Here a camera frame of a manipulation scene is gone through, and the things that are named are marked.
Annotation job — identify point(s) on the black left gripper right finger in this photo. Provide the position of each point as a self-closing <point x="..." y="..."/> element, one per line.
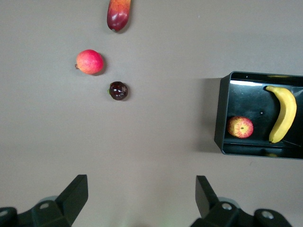
<point x="225" y="217"/>

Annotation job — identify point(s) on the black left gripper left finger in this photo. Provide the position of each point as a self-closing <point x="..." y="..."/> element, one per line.
<point x="64" y="210"/>

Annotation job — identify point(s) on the red yellow striped apple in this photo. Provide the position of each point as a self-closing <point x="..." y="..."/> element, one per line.
<point x="240" y="127"/>

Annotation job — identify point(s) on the black plastic box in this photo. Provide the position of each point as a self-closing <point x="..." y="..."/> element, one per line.
<point x="258" y="104"/>

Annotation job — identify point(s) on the yellow banana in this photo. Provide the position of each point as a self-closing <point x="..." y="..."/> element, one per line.
<point x="285" y="113"/>

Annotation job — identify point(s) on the red apple right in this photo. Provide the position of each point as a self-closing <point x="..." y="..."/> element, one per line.
<point x="90" y="62"/>

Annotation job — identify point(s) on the large table cover mat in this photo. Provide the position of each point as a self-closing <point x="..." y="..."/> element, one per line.
<point x="154" y="130"/>

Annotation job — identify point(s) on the dark purple mangosteen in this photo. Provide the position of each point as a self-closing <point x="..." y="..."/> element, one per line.
<point x="118" y="91"/>

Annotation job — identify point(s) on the red yellow mango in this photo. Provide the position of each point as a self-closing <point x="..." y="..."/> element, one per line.
<point x="118" y="14"/>

